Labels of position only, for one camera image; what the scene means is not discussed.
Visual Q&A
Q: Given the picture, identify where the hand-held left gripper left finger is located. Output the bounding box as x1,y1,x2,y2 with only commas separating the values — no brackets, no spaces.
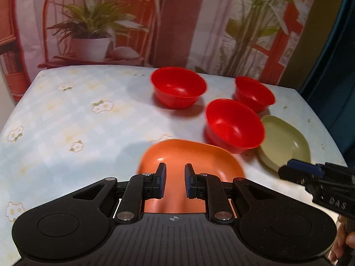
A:
73,163,167,224

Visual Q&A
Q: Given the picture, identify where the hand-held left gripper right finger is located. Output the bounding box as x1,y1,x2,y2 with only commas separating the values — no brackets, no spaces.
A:
185,163,278,224

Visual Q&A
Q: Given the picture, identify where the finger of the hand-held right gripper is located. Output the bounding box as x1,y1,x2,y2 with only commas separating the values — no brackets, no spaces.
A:
287,159,325,177
278,166,312,186

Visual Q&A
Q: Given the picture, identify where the orange plastic plate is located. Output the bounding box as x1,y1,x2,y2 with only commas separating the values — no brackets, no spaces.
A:
137,139,246,214

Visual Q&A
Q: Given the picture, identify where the green plastic plate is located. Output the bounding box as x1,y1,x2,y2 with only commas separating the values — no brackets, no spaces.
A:
258,115,311,172

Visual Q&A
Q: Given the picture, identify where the red plastic bowl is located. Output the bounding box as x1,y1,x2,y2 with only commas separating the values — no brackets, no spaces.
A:
150,66,208,109
234,76,276,113
205,99,266,154

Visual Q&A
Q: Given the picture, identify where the person's right hand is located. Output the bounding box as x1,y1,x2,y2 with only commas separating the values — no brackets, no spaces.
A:
332,218,355,260

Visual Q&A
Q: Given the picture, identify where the floral checked tablecloth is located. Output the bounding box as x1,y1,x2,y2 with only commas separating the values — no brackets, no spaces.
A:
0,65,348,255

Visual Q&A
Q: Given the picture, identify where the teal curtain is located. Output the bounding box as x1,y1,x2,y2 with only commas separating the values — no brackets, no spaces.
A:
298,0,355,167

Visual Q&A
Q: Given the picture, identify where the printed plant backdrop cloth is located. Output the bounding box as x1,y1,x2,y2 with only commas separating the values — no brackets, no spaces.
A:
0,0,347,100

